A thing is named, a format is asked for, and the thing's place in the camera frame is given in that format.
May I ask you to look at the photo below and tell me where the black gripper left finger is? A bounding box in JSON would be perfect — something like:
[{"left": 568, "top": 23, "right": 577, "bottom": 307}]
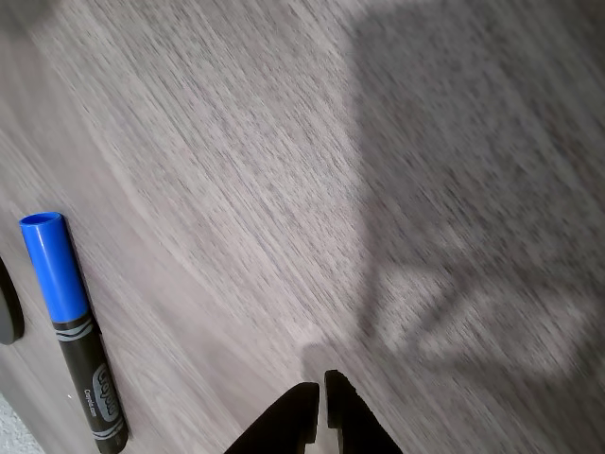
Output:
[{"left": 224, "top": 380, "right": 320, "bottom": 454}]

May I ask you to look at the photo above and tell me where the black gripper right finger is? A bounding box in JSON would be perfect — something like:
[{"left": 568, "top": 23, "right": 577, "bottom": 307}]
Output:
[{"left": 323, "top": 369, "right": 406, "bottom": 454}]

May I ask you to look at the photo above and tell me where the blue and black Crayola marker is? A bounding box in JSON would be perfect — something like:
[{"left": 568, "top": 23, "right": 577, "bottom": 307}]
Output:
[{"left": 18, "top": 212, "right": 130, "bottom": 454}]

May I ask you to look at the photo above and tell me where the dark grey round disc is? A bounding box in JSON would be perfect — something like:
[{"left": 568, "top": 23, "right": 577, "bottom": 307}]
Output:
[{"left": 0, "top": 257, "right": 26, "bottom": 345}]

